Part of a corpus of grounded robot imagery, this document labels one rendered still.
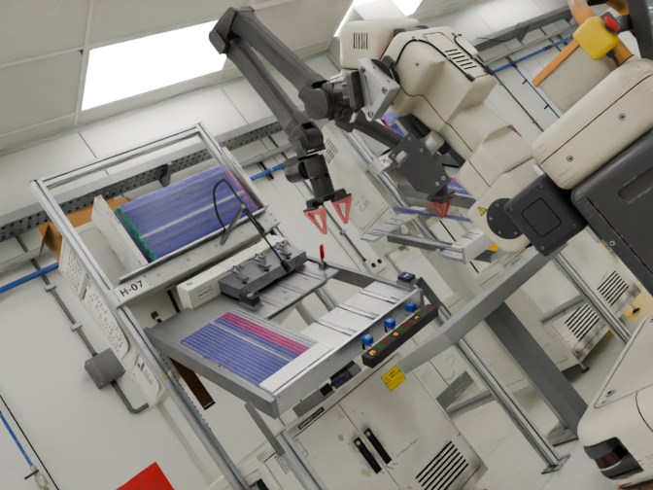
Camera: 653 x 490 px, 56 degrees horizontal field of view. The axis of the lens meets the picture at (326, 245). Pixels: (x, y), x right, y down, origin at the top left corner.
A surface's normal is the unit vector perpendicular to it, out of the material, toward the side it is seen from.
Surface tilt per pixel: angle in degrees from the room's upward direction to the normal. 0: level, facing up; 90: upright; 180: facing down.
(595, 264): 90
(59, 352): 90
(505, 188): 90
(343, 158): 90
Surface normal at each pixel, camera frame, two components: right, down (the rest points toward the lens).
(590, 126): -0.62, 0.33
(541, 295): 0.40, -0.47
